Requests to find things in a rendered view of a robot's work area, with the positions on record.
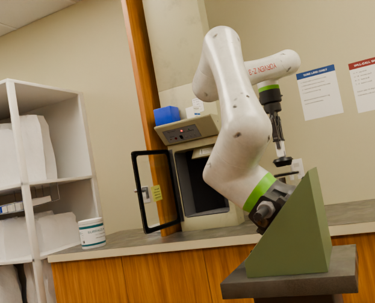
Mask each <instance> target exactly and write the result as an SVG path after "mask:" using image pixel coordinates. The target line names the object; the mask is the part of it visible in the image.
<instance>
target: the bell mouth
mask: <svg viewBox="0 0 375 303"><path fill-rule="evenodd" d="M214 146H215V145H206V146H203V147H198V148H194V150H193V155H192V158H191V159H200V158H207V157H210V155H211V152H212V150H213V148H214Z"/></svg>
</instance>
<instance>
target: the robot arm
mask: <svg viewBox="0 0 375 303"><path fill-rule="evenodd" d="M299 67H300V57H299V55H298V54H297V52H295V51H293V50H290V49H286V50H282V51H280V52H278V53H276V54H274V55H270V56H268V57H265V58H261V59H258V60H252V61H245V62H244V61H243V55H242V51H241V42H240V38H239V36H238V34H237V33H236V32H235V31H234V30H233V29H232V28H230V27H228V26H217V27H214V28H213V29H211V30H210V31H208V33H207V34H206V36H205V38H204V39H203V45H202V53H201V57H200V61H199V65H198V68H197V70H196V73H195V75H194V78H193V81H192V89H193V93H194V95H195V96H196V97H197V98H198V99H199V100H201V101H203V102H214V101H216V100H219V102H220V110H221V118H222V128H221V129H220V133H219V135H218V138H217V140H216V143H215V146H214V148H213V150H212V152H211V155H210V157H209V159H208V161H207V163H206V165H205V168H204V170H203V180H204V181H205V183H207V184H208V185H210V187H212V188H213V189H215V190H216V191H217V192H219V193H220V194H222V195H223V196H224V197H226V198H227V199H228V200H230V201H231V202H233V203H234V204H235V205H237V206H238V207H239V208H241V209H242V210H244V211H246V212H249V215H248V217H249V219H250V220H251V221H252V222H253V223H254V224H255V225H256V226H257V227H258V228H257V230H256V232H257V233H259V234H260V235H263V234H264V233H265V231H266V230H267V229H268V227H269V226H270V224H271V223H272V222H273V220H274V219H275V217H276V216H277V214H278V213H279V211H280V210H281V208H282V207H283V206H284V204H285V203H286V202H287V200H288V199H289V197H290V196H291V194H292V193H293V191H294V190H295V189H296V187H297V186H295V185H288V184H285V183H282V182H280V181H278V180H277V179H276V178H274V177H273V176H272V174H271V173H270V172H268V171H267V170H265V169H264V168H263V167H261V166H259V165H258V164H259V161H260V160H261V158H262V155H263V154H264V152H265V150H266V148H267V146H268V144H269V142H270V140H271V136H272V137H273V142H274V143H275V146H276V153H277V157H278V158H280V157H284V156H286V152H285V146H284V136H283V131H282V125H281V119H280V116H278V112H280V111H281V110H282V108H281V104H280V102H281V101H282V98H281V97H282V96H283V95H281V94H280V88H279V81H278V80H279V79H281V78H284V77H286V76H290V75H293V74H295V72H297V71H298V69H299ZM255 84H257V87H258V92H259V100H258V98H257V96H256V94H255V92H254V90H253V88H252V85H255ZM262 105H263V106H264V108H263V107H262ZM267 114H269V115H270V118H269V117H268V115H267ZM284 152H285V155H284Z"/></svg>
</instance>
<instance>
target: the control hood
mask: <svg viewBox="0 0 375 303"><path fill-rule="evenodd" d="M192 124H195V125H196V127H197V128H198V130H199V132H200V134H201V136H200V137H197V138H192V139H186V140H183V141H178V142H173V143H170V144H169V142H168V140H167V139H166V137H165V136H164V134H163V133H162V132H164V131H167V130H172V129H177V128H180V127H184V126H189V125H192ZM154 129H155V131H156V132H157V134H158V135H159V137H160V138H161V140H162V141H163V143H164V144H165V145H173V144H178V143H182V142H187V141H192V140H195V139H200V138H205V137H209V136H214V135H218V134H219V133H220V123H219V119H218V115H216V114H205V115H200V116H197V117H192V118H188V119H185V120H180V121H176V122H172V123H168V124H164V125H160V126H156V127H154Z"/></svg>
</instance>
